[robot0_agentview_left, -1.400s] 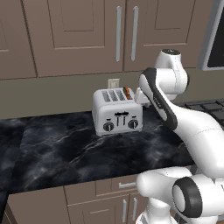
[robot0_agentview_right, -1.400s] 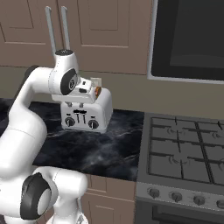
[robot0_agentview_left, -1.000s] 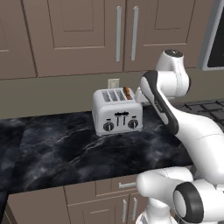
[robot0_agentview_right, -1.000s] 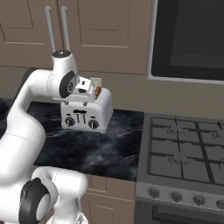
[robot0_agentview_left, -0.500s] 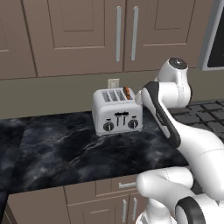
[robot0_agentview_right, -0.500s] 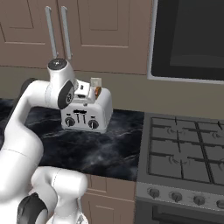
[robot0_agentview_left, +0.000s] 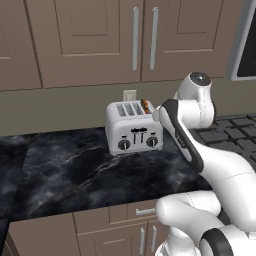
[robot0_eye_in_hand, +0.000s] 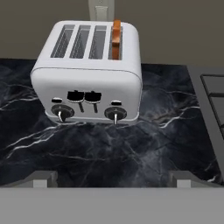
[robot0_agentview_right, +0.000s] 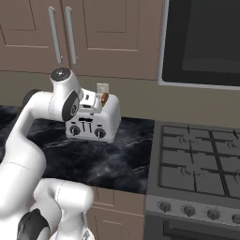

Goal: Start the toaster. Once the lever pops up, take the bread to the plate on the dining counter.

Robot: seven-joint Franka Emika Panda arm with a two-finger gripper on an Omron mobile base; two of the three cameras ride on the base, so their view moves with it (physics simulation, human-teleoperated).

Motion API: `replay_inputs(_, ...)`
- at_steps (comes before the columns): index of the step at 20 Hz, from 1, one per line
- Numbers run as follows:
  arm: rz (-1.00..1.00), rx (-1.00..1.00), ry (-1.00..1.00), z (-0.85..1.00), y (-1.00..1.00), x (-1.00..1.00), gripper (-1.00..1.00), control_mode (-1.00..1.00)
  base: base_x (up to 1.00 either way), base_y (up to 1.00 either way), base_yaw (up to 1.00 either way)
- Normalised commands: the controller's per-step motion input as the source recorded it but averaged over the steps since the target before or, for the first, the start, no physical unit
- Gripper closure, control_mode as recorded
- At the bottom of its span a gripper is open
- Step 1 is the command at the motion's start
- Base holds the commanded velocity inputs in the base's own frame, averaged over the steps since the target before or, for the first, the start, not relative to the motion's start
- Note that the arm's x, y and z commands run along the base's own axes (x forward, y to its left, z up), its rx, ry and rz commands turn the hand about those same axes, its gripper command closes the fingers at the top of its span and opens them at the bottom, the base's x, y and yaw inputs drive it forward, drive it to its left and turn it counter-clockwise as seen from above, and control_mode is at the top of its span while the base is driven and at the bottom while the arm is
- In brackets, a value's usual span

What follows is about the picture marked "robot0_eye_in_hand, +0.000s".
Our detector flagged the white four-slot toaster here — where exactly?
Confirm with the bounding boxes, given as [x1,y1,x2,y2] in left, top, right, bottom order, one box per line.
[30,19,144,126]

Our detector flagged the brown bread slice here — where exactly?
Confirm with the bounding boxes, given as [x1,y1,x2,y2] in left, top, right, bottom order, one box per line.
[111,19,123,61]

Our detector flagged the grey hob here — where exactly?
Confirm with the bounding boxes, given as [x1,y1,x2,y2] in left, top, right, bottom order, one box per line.
[186,65,224,179]

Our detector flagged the white wall socket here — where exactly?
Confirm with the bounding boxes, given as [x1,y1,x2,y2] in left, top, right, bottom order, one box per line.
[87,0,116,23]

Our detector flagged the black toaster dial knob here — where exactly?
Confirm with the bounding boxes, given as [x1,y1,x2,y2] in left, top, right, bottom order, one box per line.
[51,104,75,123]
[103,106,128,126]

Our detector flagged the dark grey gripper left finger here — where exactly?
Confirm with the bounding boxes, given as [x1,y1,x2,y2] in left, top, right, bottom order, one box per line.
[3,171,59,188]

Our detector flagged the black toaster lever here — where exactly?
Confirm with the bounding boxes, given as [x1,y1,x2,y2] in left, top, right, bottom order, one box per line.
[84,90,102,114]
[66,89,86,114]

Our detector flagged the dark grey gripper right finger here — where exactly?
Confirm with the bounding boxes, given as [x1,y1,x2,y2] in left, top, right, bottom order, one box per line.
[168,170,223,188]

